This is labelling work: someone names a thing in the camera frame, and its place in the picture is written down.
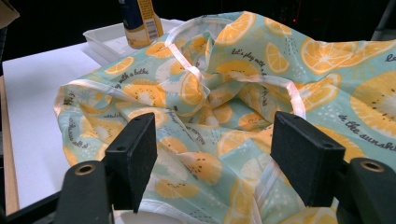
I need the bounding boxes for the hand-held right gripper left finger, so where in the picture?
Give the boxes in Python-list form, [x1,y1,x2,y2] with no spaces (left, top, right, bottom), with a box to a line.
[104,112,158,214]

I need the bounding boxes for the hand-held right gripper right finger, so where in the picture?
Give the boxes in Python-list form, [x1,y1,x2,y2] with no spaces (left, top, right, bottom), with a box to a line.
[270,111,346,208]

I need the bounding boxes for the orange print cloth bag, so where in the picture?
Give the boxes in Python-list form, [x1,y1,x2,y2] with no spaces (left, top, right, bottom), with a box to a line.
[52,10,396,224]

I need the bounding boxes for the white plastic tray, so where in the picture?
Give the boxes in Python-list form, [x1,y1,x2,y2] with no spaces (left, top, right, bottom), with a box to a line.
[82,18,186,63]

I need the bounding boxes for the yellow and blue bottle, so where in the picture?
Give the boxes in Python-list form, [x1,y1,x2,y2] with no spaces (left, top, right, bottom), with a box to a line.
[118,0,165,49]

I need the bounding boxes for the grey metal stand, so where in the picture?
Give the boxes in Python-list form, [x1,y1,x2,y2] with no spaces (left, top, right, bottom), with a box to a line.
[370,0,396,41]

